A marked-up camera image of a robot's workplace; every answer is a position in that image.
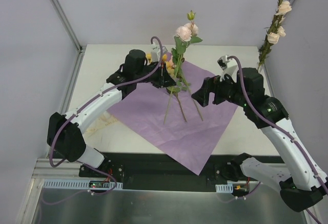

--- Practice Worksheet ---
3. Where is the white slotted cable duct right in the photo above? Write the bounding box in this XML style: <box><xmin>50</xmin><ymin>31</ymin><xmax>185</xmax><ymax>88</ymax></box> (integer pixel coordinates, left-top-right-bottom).
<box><xmin>215</xmin><ymin>183</ymin><xmax>249</xmax><ymax>194</ymax></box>

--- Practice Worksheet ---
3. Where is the pink peony stem spray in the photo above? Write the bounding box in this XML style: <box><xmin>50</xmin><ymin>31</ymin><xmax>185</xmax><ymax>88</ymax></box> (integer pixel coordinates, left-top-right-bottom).
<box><xmin>163</xmin><ymin>10</ymin><xmax>202</xmax><ymax>122</ymax></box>

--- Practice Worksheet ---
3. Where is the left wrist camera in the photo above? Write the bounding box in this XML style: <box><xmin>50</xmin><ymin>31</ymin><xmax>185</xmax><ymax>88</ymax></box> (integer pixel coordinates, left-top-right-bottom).
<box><xmin>151</xmin><ymin>43</ymin><xmax>162</xmax><ymax>62</ymax></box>

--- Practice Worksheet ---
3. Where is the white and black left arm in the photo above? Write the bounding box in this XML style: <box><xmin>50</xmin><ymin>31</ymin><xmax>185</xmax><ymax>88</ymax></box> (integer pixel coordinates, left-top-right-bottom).
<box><xmin>47</xmin><ymin>49</ymin><xmax>175</xmax><ymax>177</ymax></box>

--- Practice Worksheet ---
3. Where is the cream printed ribbon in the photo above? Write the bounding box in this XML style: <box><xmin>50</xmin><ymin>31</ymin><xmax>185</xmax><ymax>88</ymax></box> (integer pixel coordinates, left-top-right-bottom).
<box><xmin>85</xmin><ymin>111</ymin><xmax>118</xmax><ymax>134</ymax></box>

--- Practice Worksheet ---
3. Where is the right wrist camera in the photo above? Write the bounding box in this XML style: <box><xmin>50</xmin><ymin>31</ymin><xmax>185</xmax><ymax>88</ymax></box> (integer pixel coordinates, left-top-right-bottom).
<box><xmin>217</xmin><ymin>55</ymin><xmax>238</xmax><ymax>82</ymax></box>

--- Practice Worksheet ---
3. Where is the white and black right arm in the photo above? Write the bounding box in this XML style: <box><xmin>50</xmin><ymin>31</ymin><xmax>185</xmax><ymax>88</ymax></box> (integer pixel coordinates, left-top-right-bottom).
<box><xmin>192</xmin><ymin>68</ymin><xmax>327</xmax><ymax>212</ymax></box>

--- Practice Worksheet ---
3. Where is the aluminium front rail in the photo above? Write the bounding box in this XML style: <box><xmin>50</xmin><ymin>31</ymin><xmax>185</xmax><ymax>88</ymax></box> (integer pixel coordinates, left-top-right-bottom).
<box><xmin>32</xmin><ymin>158</ymin><xmax>310</xmax><ymax>184</ymax></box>

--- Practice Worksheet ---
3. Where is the white slotted cable duct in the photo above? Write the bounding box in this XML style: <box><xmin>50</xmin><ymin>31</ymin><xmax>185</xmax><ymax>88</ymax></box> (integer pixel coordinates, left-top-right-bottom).
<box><xmin>215</xmin><ymin>183</ymin><xmax>249</xmax><ymax>194</ymax></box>
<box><xmin>43</xmin><ymin>179</ymin><xmax>123</xmax><ymax>191</ymax></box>

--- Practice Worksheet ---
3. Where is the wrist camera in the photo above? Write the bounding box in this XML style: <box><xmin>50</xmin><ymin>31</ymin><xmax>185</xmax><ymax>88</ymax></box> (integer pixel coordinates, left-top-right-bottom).
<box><xmin>217</xmin><ymin>55</ymin><xmax>238</xmax><ymax>82</ymax></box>
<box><xmin>151</xmin><ymin>43</ymin><xmax>162</xmax><ymax>62</ymax></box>

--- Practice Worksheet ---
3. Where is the aluminium frame post left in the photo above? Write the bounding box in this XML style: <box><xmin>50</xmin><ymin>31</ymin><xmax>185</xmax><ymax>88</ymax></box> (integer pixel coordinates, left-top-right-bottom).
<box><xmin>38</xmin><ymin>0</ymin><xmax>85</xmax><ymax>53</ymax></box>

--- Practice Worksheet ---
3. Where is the green leafy stem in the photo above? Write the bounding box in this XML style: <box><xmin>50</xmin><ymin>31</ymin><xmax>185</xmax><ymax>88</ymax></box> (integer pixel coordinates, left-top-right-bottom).
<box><xmin>177</xmin><ymin>62</ymin><xmax>203</xmax><ymax>121</ymax></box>

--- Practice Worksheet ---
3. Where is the pink and purple wrapping paper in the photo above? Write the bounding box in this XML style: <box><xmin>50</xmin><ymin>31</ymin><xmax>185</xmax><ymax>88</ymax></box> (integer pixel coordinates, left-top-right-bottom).
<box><xmin>106</xmin><ymin>59</ymin><xmax>239</xmax><ymax>176</ymax></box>

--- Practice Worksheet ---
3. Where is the white slotted cable duct left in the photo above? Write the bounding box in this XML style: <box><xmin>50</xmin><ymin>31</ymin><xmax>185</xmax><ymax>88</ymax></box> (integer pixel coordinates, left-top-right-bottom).
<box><xmin>43</xmin><ymin>179</ymin><xmax>123</xmax><ymax>191</ymax></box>

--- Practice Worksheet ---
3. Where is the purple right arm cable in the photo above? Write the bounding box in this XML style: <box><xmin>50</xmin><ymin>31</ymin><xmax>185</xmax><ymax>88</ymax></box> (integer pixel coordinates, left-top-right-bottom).
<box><xmin>225</xmin><ymin>55</ymin><xmax>328</xmax><ymax>224</ymax></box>

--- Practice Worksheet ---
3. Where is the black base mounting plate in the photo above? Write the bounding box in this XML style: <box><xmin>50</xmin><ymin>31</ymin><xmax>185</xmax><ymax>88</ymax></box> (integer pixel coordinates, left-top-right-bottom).
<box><xmin>78</xmin><ymin>152</ymin><xmax>265</xmax><ymax>193</ymax></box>

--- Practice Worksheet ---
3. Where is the yellow and pink flower bunch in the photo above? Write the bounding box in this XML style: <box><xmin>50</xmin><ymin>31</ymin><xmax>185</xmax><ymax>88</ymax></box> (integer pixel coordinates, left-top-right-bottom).
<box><xmin>145</xmin><ymin>53</ymin><xmax>188</xmax><ymax>122</ymax></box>

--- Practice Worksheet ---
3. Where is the cream rose stem spray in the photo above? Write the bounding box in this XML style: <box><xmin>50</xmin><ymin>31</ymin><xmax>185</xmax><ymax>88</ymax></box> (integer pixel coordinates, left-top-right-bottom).
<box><xmin>257</xmin><ymin>0</ymin><xmax>292</xmax><ymax>72</ymax></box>

